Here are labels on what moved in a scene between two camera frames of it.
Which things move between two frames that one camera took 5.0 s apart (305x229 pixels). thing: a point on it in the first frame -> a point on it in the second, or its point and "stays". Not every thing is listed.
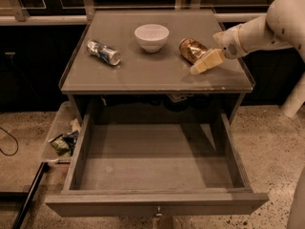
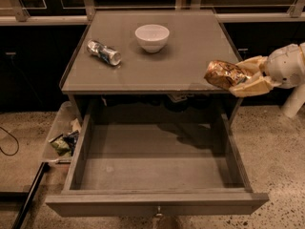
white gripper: [229, 44] -> [283, 66]
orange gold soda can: [191, 50] -> [225, 74]
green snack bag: [64, 143] stays
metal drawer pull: [158, 214] stays
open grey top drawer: [155, 170] stays
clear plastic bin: [62, 135] stays
